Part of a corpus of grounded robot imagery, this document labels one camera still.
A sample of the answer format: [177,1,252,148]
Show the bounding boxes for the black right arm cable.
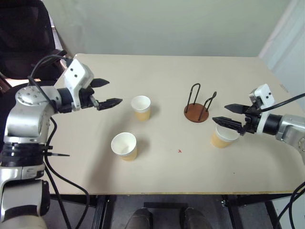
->
[260,93,305,112]

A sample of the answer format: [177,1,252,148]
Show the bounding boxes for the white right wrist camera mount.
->
[248,83,275,135]

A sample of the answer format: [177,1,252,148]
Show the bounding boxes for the black office chair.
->
[0,0,68,83]

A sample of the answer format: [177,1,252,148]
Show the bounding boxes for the black metal table frame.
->
[49,193,305,229]

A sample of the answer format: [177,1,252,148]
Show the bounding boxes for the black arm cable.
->
[260,93,305,112]
[27,54,91,229]

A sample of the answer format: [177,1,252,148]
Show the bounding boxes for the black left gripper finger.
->
[91,78,111,88]
[97,97,123,111]

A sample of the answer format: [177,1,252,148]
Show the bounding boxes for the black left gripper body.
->
[78,86,100,110]

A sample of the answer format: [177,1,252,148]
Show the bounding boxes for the yellow white paper cup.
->
[210,126,240,149]
[131,95,152,122]
[111,132,138,162]

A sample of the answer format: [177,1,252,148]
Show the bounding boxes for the white curtain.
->
[258,0,305,96]

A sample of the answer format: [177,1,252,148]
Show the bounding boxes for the thin black hanging cable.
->
[277,182,305,225]

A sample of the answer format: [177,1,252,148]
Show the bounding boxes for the brown wire cup holder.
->
[183,83,217,123]

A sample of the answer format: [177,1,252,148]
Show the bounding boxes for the black zip tie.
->
[43,145,71,157]

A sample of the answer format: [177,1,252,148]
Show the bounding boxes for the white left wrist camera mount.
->
[63,58,95,112]

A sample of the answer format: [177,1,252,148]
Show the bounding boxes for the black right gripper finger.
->
[224,103,250,115]
[212,116,245,133]

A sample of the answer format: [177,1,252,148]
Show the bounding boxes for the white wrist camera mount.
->
[63,58,95,112]
[248,83,275,135]

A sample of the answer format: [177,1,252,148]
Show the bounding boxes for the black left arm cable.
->
[27,54,91,229]

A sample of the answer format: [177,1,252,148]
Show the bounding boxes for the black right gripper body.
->
[239,100,263,136]

